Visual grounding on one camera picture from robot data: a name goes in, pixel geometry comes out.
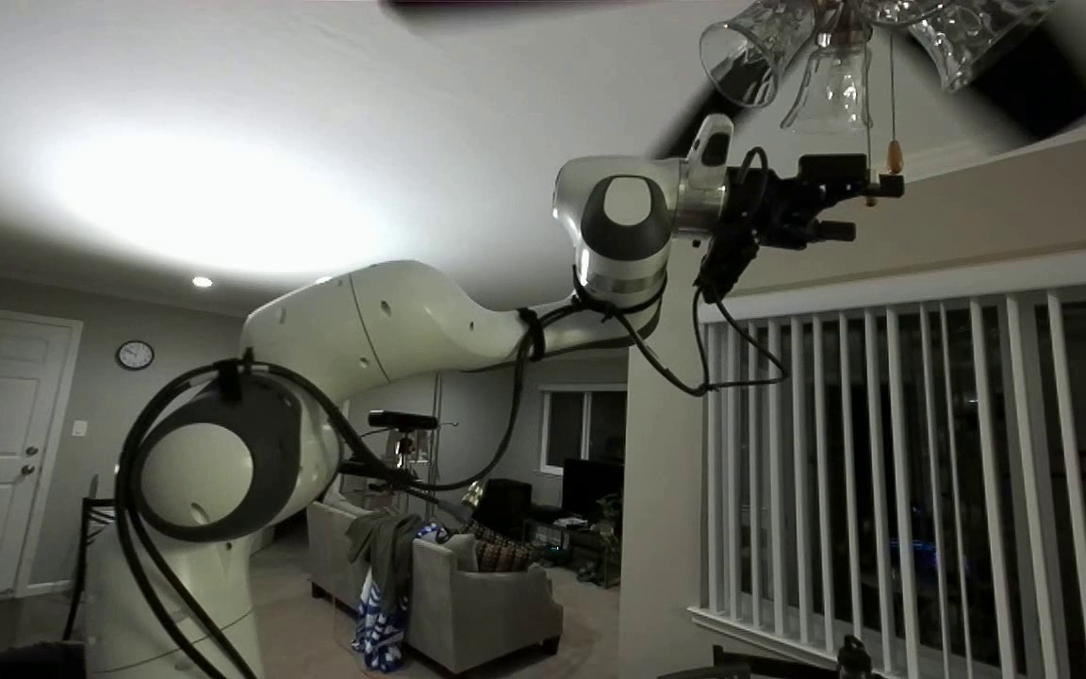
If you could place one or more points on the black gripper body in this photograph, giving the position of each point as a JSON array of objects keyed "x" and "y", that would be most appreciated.
[{"x": 774, "y": 210}]

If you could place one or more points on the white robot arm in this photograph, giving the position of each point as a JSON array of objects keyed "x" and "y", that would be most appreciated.
[{"x": 377, "y": 326}]

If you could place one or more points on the ceiling fan with light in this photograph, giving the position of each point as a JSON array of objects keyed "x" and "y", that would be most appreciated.
[{"x": 1044, "y": 77}]

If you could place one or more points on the recessed ceiling light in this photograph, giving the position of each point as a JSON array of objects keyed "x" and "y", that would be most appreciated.
[{"x": 201, "y": 280}]

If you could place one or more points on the clear glass lamp shade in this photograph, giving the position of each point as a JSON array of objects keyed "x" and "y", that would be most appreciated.
[
  {"x": 970, "y": 39},
  {"x": 844, "y": 88},
  {"x": 744, "y": 70}
]

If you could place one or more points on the background window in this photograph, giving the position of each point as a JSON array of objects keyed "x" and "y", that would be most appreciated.
[{"x": 581, "y": 430}]

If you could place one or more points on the black monitor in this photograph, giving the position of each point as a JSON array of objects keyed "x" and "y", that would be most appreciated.
[{"x": 499, "y": 507}]

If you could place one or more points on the beige armchair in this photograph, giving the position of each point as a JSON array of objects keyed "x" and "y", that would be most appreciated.
[{"x": 480, "y": 617}]

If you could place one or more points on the blue patterned gift wrap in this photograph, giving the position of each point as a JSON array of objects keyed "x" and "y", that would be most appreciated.
[{"x": 377, "y": 628}]

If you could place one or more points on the black chair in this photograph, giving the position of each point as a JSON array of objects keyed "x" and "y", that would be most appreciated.
[{"x": 75, "y": 552}]

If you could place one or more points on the round wall clock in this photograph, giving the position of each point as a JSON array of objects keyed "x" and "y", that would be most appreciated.
[{"x": 134, "y": 355}]

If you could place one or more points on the white light switch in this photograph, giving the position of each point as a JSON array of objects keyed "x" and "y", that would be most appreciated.
[{"x": 79, "y": 428}]

